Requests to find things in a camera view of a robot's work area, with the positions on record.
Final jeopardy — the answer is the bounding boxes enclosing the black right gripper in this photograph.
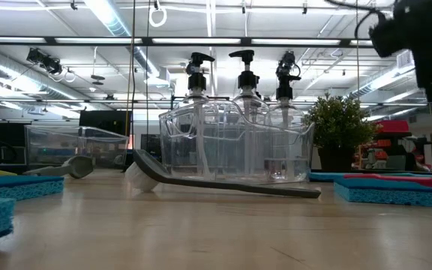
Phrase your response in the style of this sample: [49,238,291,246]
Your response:
[368,0,432,103]

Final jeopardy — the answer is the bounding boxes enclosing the red cloth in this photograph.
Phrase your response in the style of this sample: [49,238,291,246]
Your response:
[343,160,432,196]

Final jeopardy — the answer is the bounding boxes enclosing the long grey dish brush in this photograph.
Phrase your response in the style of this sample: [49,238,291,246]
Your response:
[124,148,322,200]

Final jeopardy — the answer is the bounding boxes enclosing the grey round-head dish brush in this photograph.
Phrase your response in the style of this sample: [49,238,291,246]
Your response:
[22,155,94,180]

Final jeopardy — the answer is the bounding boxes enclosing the red storage bin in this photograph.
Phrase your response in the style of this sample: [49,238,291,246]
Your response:
[375,119,413,138]

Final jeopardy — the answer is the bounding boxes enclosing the green plant in black pot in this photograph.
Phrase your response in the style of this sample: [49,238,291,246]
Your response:
[304,93,378,173]

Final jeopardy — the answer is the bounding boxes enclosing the black monitor screen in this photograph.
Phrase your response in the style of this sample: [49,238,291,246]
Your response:
[79,109,133,137]

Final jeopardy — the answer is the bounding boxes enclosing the small clear plastic bin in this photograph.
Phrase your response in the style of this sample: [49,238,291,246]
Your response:
[24,124,130,174]

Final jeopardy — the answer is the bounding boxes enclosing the thin dark hanging cable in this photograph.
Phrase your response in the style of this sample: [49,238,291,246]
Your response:
[355,0,360,95]

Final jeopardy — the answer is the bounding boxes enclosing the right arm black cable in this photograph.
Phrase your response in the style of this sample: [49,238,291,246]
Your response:
[324,0,386,38]

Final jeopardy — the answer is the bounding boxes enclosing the black overhead rig camera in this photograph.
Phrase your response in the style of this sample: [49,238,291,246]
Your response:
[274,50,302,78]
[25,47,64,76]

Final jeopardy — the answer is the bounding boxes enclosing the clear plastic caddy with handles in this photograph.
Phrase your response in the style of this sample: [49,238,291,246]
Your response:
[158,97,316,186]

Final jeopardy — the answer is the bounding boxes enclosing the white cable loop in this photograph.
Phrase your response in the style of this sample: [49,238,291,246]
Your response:
[148,6,168,29]

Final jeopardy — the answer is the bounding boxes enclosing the black hanging cable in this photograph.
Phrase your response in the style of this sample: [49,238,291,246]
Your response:
[145,0,151,151]
[130,0,137,168]

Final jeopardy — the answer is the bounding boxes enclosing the black overhead frame bar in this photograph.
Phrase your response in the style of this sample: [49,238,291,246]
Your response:
[0,36,375,48]

